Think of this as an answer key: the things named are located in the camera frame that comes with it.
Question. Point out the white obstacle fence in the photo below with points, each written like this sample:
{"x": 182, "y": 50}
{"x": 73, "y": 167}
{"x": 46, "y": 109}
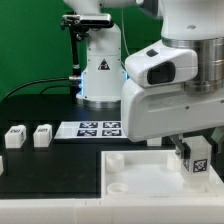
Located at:
{"x": 114, "y": 210}

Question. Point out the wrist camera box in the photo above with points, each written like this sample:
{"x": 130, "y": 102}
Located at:
{"x": 161, "y": 65}

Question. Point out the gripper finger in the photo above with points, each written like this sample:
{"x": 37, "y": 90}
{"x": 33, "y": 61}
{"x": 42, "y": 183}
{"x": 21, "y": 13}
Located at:
{"x": 182, "y": 149}
{"x": 218, "y": 135}

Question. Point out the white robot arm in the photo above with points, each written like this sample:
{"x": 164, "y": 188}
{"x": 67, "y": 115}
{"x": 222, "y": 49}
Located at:
{"x": 187, "y": 24}

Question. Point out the white part left edge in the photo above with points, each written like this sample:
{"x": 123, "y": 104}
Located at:
{"x": 1, "y": 166}

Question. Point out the white tag sheet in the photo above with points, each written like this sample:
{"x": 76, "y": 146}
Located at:
{"x": 90, "y": 130}

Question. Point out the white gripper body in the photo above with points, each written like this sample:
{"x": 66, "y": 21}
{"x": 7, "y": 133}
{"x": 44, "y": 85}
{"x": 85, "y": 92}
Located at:
{"x": 162, "y": 111}

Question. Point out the white square tabletop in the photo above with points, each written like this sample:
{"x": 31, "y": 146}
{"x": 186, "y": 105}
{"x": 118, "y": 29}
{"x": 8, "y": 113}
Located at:
{"x": 151, "y": 174}

